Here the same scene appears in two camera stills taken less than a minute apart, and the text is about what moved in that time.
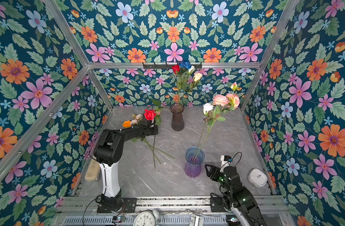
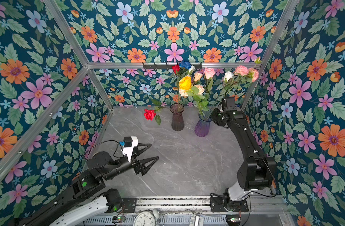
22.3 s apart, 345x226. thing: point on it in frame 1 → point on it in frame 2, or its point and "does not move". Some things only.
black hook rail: [167, 67] does not move
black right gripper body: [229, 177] → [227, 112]
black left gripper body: [152, 130] → [133, 165]
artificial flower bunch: [138, 118] → [196, 92]
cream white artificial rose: [197, 76] does not move
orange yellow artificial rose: [127, 124] → [185, 83]
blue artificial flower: [185, 64] does not move
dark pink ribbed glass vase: [177, 122] does not move
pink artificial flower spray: [231, 101] → [242, 75]
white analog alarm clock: [146, 218] does not move
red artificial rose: [176, 68] does not move
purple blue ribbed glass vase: [193, 156] → [202, 125]
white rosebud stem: [207, 108] → [227, 76]
